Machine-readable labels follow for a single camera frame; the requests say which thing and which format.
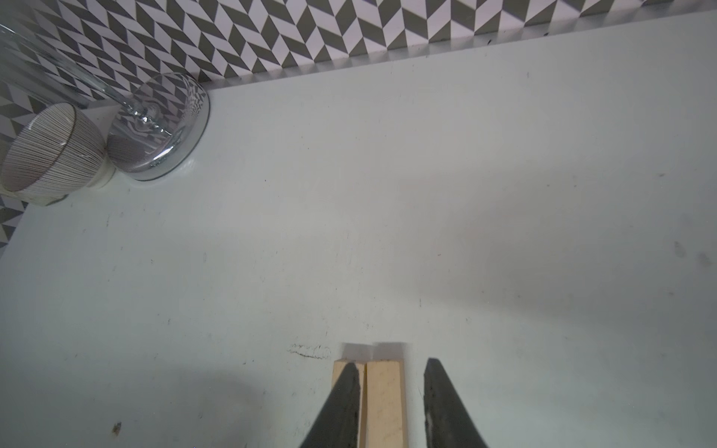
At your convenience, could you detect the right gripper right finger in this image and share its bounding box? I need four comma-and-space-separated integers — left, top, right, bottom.
423, 358, 487, 448

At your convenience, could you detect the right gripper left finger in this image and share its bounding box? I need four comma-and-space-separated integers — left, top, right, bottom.
300, 362, 361, 448

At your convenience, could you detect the striped ceramic bowl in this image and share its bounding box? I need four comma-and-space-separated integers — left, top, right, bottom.
1, 103, 115, 203

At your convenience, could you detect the chrome wire glass stand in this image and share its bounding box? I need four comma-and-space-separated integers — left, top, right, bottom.
1, 22, 210, 182

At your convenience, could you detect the natural wood block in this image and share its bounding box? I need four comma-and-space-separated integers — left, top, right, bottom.
366, 360, 408, 448
332, 360, 367, 448

